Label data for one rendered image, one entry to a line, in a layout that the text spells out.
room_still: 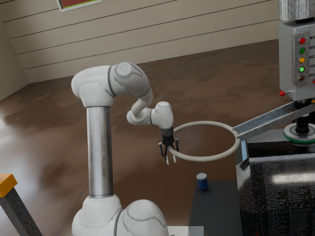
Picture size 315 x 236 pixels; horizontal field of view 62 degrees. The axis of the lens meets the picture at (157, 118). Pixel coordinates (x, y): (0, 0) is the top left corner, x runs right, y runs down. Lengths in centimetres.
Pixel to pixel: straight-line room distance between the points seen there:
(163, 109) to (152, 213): 70
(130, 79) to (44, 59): 834
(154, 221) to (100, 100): 52
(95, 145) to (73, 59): 783
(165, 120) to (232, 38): 634
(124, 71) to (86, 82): 18
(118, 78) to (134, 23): 689
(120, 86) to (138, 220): 52
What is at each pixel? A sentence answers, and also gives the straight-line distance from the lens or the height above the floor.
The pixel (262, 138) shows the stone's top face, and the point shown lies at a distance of 192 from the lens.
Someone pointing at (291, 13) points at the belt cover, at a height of 159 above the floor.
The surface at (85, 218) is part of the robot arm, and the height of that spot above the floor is 111.
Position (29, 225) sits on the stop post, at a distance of 197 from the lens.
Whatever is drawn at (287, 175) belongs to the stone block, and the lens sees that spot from 176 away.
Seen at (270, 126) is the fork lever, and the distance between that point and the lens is 179.
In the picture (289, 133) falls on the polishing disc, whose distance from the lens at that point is 192.
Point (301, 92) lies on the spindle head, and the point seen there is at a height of 116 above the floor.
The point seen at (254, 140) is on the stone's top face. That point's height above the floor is 80.
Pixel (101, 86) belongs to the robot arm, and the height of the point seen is 154.
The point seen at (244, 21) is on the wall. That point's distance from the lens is 774.
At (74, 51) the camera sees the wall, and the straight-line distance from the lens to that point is 874.
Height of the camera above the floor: 184
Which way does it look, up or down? 25 degrees down
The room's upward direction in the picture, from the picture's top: 14 degrees counter-clockwise
